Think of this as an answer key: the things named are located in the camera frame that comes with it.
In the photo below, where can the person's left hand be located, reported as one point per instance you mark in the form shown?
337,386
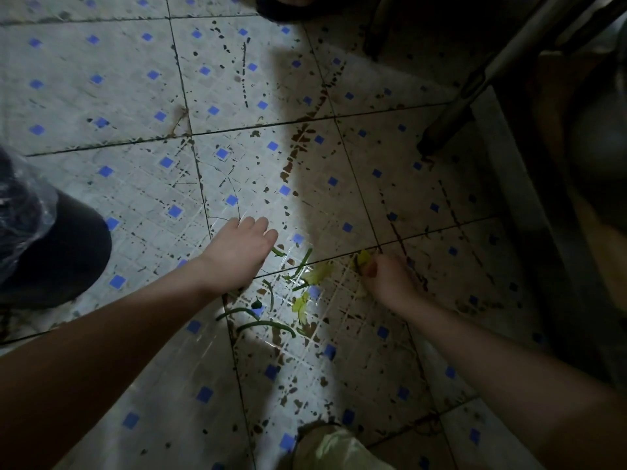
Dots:
240,254

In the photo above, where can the person's right hand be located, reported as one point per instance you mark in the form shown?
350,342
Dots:
392,283

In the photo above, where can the pile of green vegetable scraps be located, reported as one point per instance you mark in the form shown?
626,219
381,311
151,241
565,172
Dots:
318,275

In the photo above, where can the person's right forearm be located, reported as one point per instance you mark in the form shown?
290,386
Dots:
514,376

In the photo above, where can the person's left forearm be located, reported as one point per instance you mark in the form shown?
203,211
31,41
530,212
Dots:
88,376

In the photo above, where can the dark trash bin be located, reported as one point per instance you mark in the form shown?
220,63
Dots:
73,259

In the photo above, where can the clear bin liner bag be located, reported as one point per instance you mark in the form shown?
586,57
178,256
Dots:
24,210

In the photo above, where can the dark slipper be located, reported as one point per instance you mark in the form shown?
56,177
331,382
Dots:
267,12

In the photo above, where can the dark wooden stool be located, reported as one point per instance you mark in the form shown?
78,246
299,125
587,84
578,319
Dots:
514,63

